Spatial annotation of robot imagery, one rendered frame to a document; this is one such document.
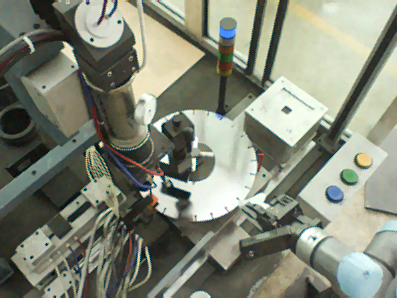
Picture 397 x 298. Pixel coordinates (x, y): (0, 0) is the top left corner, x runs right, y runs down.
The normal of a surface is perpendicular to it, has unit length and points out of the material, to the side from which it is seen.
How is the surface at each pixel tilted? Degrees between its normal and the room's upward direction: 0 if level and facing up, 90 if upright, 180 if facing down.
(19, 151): 0
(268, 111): 0
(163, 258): 0
